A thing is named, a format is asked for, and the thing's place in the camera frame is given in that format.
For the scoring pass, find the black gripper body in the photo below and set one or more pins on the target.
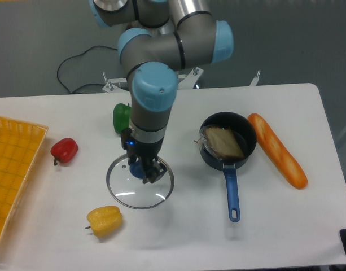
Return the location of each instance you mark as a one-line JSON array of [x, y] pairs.
[[139, 148]]

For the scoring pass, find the glass pot lid blue knob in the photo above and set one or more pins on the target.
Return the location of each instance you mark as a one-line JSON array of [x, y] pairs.
[[125, 184]]

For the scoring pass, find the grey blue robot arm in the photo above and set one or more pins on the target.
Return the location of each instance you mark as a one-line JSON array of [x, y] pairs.
[[171, 36]]

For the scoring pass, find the green bell pepper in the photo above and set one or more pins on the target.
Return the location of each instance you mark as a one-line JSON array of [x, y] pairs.
[[121, 117]]

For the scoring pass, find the yellow bell pepper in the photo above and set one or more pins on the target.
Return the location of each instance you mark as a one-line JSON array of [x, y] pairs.
[[104, 220]]

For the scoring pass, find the red bell pepper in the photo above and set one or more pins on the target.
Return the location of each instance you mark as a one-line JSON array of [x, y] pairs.
[[64, 151]]

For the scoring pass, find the wrapped bread slice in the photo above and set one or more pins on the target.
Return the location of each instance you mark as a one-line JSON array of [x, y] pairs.
[[220, 142]]

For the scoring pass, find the dark blue saucepan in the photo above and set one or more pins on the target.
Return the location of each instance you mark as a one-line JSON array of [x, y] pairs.
[[246, 137]]

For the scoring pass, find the yellow plastic basket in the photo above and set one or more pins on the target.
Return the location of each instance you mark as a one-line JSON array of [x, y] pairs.
[[20, 142]]

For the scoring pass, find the orange baguette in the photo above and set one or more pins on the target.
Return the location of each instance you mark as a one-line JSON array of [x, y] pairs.
[[276, 151]]

